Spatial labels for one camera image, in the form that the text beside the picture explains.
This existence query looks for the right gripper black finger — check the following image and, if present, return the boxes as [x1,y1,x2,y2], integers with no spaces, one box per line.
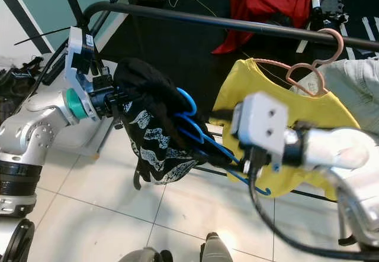
[189,144,241,172]
[210,107,237,124]

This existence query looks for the blue plastic hanger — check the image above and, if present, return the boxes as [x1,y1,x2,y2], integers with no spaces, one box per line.
[175,88,272,196]

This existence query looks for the black white-printed garment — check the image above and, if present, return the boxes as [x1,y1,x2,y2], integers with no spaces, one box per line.
[113,58,205,189]

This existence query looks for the pink plastic hanger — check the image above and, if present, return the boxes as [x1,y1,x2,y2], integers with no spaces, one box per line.
[258,28,345,97]

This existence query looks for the yellow printed T-shirt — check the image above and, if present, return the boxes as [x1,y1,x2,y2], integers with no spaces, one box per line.
[210,58,362,200]

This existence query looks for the black tripod stick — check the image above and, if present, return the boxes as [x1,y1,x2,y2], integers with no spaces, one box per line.
[38,37,72,85]

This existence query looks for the black rubber floor mat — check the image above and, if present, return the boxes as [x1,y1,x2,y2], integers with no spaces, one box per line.
[95,0,379,97]

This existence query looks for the grey robot right leg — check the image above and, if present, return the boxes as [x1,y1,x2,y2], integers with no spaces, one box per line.
[198,232,235,262]

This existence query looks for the grey robot leg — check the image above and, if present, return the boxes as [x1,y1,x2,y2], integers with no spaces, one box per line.
[198,232,235,262]
[124,247,169,262]

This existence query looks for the black metal clothes rack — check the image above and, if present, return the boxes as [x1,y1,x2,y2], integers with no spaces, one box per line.
[59,0,379,203]

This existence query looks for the black backpack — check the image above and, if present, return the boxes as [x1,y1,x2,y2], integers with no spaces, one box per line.
[0,55,36,106]

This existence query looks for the grey robot left leg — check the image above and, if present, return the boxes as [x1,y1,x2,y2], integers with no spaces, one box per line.
[124,247,169,262]

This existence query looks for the red draped cloth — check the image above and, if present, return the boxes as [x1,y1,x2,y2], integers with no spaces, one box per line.
[213,0,339,54]

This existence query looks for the pale grey garment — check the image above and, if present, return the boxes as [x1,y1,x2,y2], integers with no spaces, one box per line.
[296,58,379,135]

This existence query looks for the white black gadget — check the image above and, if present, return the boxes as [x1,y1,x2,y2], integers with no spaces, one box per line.
[308,0,347,29]

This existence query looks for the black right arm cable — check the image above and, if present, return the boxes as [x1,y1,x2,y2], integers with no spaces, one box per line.
[248,167,379,261]

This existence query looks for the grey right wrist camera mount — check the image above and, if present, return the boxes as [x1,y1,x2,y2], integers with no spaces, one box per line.
[231,92,288,173]

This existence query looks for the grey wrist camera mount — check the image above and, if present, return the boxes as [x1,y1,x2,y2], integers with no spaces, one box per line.
[231,92,288,173]
[65,27,99,121]

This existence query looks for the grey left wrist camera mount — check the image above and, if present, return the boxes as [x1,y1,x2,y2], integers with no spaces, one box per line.
[65,27,99,121]

